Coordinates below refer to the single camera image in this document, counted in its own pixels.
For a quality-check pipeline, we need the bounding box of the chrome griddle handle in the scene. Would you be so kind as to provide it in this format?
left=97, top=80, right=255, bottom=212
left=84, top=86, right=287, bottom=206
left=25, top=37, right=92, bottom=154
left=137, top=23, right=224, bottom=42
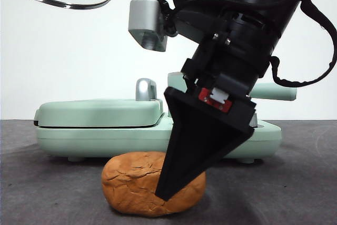
left=135, top=77, right=158, bottom=102

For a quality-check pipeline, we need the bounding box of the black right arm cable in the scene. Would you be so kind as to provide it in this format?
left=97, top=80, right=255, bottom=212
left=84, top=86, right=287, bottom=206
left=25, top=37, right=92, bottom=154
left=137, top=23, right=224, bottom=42
left=268, top=0, right=337, bottom=87

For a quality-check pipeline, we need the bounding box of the green griddle cover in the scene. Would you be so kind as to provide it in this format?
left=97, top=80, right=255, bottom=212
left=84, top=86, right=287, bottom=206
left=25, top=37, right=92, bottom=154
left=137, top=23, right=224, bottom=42
left=33, top=98, right=165, bottom=129

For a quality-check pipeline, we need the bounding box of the green breakfast machine base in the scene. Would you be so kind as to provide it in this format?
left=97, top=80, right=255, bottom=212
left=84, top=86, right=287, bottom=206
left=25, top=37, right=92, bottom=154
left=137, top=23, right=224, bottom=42
left=35, top=113, right=282, bottom=163

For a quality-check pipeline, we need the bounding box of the green pot with handle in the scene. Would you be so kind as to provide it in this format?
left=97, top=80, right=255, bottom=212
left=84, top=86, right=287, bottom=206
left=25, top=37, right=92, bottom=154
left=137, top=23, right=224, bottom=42
left=167, top=72, right=298, bottom=120

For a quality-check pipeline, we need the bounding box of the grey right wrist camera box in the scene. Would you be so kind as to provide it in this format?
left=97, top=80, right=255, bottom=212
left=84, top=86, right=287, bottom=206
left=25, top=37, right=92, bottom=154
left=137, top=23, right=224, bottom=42
left=128, top=0, right=169, bottom=52

